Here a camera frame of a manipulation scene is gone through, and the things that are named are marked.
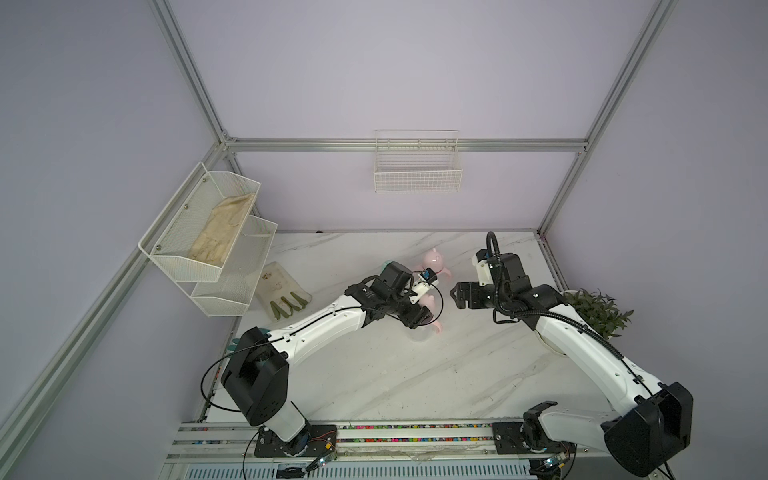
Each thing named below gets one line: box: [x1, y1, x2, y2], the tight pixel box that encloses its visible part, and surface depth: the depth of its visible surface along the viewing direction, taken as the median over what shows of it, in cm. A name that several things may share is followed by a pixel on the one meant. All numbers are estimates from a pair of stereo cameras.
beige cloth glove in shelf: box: [188, 192, 256, 267], surface depth 81 cm
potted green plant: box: [564, 288, 634, 339], surface depth 79 cm
